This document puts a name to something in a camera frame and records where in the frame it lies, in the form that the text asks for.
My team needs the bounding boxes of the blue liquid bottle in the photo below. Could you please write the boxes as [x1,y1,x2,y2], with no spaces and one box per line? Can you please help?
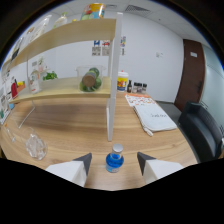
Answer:
[105,143,125,174]

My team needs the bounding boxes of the brown door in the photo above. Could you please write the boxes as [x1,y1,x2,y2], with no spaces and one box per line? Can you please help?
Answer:
[173,39,205,113]

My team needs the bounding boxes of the clear bottle with green cap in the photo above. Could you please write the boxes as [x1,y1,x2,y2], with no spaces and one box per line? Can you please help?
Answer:
[53,12,69,30]

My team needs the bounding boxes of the large yellow printed can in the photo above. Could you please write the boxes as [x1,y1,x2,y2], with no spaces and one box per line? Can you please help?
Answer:
[80,2,107,21]

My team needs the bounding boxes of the wall posters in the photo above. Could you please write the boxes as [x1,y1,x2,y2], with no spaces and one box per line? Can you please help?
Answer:
[91,35,127,57]

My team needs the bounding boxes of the white frame wooden shelf rack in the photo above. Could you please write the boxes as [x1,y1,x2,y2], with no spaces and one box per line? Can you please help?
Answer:
[1,12,124,143]

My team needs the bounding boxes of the clear glass cup with ice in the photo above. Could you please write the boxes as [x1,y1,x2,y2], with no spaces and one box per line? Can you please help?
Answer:
[25,133,48,161]

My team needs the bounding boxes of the green potted plant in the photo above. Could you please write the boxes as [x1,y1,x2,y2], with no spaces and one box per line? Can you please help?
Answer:
[42,70,59,81]

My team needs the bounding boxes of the black chair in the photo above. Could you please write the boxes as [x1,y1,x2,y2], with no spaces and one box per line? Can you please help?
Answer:
[178,101,224,164]

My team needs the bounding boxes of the orange printed sheet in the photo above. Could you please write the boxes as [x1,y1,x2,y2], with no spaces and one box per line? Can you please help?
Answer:
[124,92,156,108]

